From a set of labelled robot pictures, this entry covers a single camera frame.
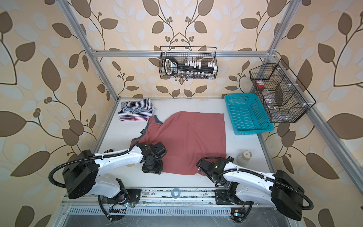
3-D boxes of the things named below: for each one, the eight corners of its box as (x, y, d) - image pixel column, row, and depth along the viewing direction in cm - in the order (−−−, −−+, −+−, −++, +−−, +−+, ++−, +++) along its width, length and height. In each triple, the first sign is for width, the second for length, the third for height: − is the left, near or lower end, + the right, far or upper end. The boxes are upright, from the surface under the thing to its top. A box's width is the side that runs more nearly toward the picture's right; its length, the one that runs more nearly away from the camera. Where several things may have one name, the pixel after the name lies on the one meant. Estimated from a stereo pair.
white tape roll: (238, 166, 87) (244, 158, 78) (236, 158, 91) (242, 150, 81) (246, 166, 87) (253, 158, 78) (244, 158, 91) (250, 150, 81)
